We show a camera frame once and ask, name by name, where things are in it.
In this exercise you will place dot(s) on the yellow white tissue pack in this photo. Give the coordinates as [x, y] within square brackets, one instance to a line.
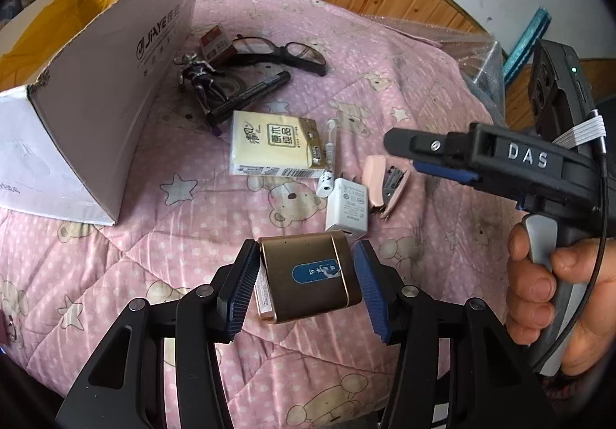
[269, 145]

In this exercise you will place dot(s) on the thin white tube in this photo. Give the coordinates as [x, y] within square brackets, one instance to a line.
[327, 183]

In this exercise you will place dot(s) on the white charger plug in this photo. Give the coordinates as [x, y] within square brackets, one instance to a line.
[346, 207]

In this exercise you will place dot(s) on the teal strip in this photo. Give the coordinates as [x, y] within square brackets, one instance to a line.
[527, 42]

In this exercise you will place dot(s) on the pink stapler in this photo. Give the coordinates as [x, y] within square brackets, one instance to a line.
[373, 174]

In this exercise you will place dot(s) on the black marker pen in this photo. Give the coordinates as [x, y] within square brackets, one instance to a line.
[255, 90]

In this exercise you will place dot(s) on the black frame glasses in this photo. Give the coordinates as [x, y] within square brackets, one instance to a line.
[280, 50]

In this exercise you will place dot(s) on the small red white box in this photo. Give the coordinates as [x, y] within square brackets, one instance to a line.
[216, 42]

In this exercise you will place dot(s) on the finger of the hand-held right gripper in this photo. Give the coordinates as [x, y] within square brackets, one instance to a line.
[418, 143]
[447, 171]

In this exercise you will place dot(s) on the purple silver action figure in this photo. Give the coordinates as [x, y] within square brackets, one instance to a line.
[202, 75]

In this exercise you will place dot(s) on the gold brown box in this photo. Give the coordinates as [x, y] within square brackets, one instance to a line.
[308, 275]

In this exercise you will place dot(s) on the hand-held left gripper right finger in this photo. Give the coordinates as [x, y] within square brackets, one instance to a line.
[373, 294]

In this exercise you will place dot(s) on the pink bear print blanket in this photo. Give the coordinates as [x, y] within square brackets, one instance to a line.
[144, 265]

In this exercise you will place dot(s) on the person's right hand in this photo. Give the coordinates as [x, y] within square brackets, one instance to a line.
[589, 304]

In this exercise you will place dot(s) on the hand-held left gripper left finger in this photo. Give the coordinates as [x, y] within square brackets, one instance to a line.
[238, 294]

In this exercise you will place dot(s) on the white cardboard box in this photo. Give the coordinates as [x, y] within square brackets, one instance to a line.
[96, 97]

